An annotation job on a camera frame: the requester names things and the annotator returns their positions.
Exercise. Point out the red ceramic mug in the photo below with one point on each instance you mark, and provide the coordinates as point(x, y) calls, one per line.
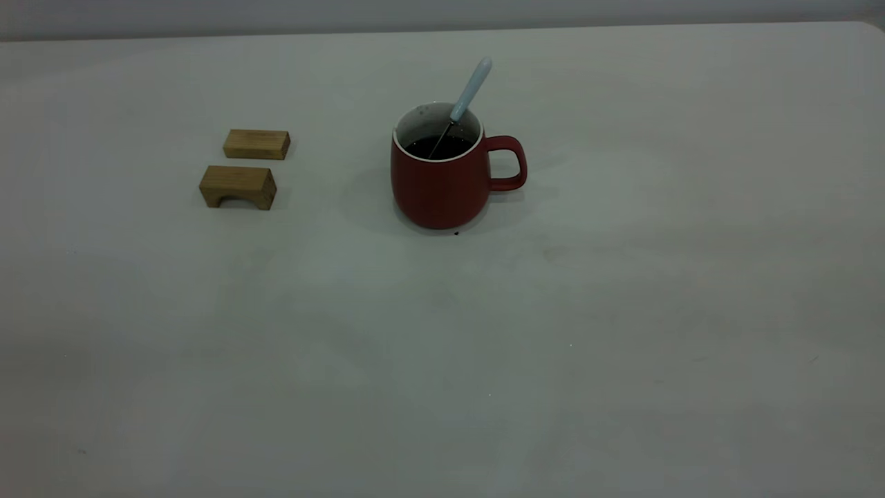
point(442, 194)

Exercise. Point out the dark coffee liquid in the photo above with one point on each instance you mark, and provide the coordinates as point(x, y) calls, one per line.
point(458, 146)

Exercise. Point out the flat rectangular wooden block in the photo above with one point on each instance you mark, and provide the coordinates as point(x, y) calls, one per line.
point(256, 144)

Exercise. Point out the arched wooden block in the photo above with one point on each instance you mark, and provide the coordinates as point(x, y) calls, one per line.
point(238, 181)

